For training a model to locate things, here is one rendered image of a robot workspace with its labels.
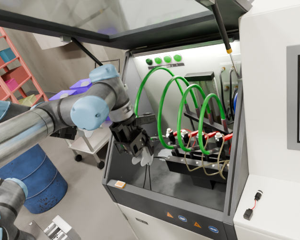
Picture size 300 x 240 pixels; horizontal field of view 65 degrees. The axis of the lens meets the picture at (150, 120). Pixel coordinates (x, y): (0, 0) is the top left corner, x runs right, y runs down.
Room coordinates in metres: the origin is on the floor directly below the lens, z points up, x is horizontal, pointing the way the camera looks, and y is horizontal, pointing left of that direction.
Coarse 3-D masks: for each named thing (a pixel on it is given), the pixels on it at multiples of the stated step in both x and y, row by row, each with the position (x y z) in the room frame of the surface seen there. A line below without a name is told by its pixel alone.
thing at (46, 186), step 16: (16, 160) 2.10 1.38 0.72; (32, 160) 2.17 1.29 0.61; (48, 160) 2.34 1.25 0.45; (0, 176) 2.09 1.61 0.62; (16, 176) 2.07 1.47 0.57; (32, 176) 2.11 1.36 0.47; (48, 176) 2.20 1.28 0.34; (32, 192) 2.07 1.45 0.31; (48, 192) 2.12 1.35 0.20; (64, 192) 2.23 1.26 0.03; (32, 208) 2.08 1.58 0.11; (48, 208) 2.07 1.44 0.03
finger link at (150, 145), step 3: (147, 138) 0.61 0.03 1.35; (147, 141) 0.61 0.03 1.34; (150, 141) 0.61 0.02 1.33; (147, 144) 0.61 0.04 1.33; (150, 144) 0.60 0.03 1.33; (153, 144) 0.61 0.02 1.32; (150, 147) 0.60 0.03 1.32; (153, 147) 0.61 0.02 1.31; (150, 150) 0.61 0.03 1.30; (153, 150) 0.61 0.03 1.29; (150, 153) 0.61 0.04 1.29
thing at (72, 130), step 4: (64, 128) 0.77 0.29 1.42; (68, 128) 0.78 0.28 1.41; (72, 128) 0.78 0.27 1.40; (76, 128) 0.79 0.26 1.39; (56, 132) 0.77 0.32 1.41; (60, 132) 0.76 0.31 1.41; (64, 132) 0.76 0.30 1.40; (68, 132) 0.77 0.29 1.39; (72, 132) 0.77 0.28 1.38; (76, 132) 0.78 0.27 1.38; (52, 136) 0.77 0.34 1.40; (56, 136) 0.77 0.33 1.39; (60, 136) 0.75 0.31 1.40; (64, 136) 0.76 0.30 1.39; (68, 136) 0.77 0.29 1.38; (72, 136) 0.76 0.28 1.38
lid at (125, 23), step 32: (0, 0) 0.82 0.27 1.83; (32, 0) 0.81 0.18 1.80; (64, 0) 0.80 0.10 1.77; (96, 0) 0.78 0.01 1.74; (128, 0) 0.77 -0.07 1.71; (160, 0) 0.76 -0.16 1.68; (192, 0) 0.75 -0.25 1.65; (224, 0) 0.69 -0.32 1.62; (32, 32) 1.07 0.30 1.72; (64, 32) 1.08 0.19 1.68; (96, 32) 1.12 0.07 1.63; (128, 32) 1.11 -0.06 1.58; (160, 32) 1.03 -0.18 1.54; (192, 32) 1.02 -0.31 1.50
